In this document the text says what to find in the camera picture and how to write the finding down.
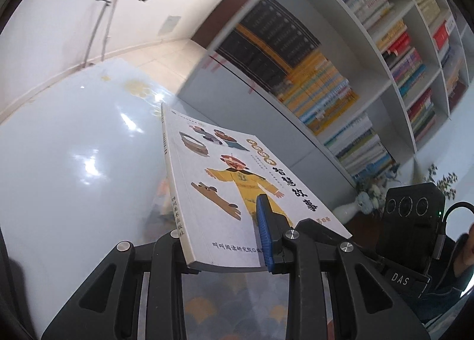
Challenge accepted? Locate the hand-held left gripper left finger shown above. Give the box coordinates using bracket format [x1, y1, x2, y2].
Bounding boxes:
[41, 230, 202, 340]

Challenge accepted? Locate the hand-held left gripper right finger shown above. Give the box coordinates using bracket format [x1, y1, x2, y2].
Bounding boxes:
[255, 194, 432, 340]

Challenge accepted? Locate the white book yellow robe figure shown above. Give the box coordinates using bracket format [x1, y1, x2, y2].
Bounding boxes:
[161, 102, 353, 274]

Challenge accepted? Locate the person's right forearm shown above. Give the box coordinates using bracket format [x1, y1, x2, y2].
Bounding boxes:
[422, 236, 473, 324]

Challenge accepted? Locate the row of white blue books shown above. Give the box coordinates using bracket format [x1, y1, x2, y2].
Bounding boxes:
[324, 112, 396, 182]

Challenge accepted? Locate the row of yellow orange books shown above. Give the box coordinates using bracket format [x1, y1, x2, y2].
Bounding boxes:
[276, 49, 361, 137]

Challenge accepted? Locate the row of black books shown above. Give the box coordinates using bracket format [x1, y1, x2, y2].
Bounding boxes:
[217, 0, 322, 89]

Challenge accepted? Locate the white bookshelf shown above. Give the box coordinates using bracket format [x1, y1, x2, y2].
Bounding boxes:
[178, 0, 474, 222]

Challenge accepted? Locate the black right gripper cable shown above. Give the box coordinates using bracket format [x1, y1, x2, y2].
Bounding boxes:
[433, 201, 474, 257]

